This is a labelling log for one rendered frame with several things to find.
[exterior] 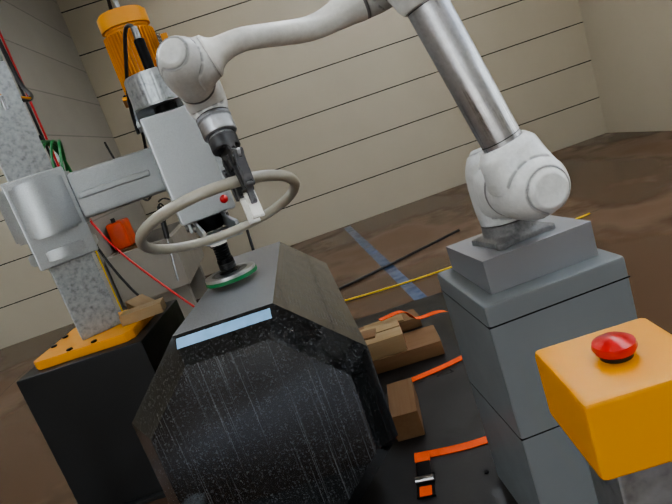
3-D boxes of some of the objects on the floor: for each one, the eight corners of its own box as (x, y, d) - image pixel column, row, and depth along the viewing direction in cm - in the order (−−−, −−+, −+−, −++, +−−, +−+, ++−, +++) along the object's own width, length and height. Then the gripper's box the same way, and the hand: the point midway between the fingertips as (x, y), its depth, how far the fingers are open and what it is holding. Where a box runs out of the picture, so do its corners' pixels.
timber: (425, 434, 236) (417, 410, 234) (398, 442, 238) (389, 418, 235) (418, 399, 265) (411, 377, 263) (393, 406, 267) (386, 384, 264)
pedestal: (76, 525, 261) (4, 387, 245) (125, 445, 325) (71, 331, 309) (208, 484, 258) (145, 341, 241) (231, 411, 322) (183, 294, 305)
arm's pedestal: (604, 425, 208) (554, 224, 190) (709, 512, 159) (655, 252, 141) (479, 474, 205) (417, 274, 187) (548, 578, 156) (472, 320, 138)
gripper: (242, 117, 138) (280, 203, 134) (228, 148, 151) (262, 227, 148) (214, 123, 134) (252, 211, 130) (202, 154, 148) (236, 235, 144)
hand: (252, 207), depth 140 cm, fingers closed on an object, 3 cm apart
